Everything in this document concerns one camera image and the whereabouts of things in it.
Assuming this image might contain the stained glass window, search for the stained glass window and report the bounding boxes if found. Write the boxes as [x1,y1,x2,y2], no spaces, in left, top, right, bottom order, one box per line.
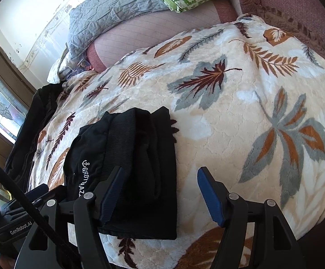
[0,80,28,143]

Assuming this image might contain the pink sofa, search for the pink sofa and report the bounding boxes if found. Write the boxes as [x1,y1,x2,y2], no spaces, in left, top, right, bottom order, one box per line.
[239,0,325,59]

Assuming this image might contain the black garment at bedside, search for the black garment at bedside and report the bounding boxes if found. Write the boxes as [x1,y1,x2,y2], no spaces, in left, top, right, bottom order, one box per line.
[4,83,63,192]

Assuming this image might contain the black pants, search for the black pants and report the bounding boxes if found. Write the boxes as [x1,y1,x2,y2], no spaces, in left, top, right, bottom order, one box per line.
[63,106,177,240]

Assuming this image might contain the leaf pattern fleece blanket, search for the leaf pattern fleece blanket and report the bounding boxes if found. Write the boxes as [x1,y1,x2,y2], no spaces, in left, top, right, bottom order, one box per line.
[28,15,325,268]

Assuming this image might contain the pink quilted bed sheet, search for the pink quilted bed sheet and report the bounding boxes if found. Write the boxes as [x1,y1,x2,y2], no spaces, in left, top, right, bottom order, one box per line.
[87,0,237,72]

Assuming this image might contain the grey quilted pillow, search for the grey quilted pillow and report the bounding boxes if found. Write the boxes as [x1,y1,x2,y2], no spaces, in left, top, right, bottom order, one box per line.
[67,0,169,62]

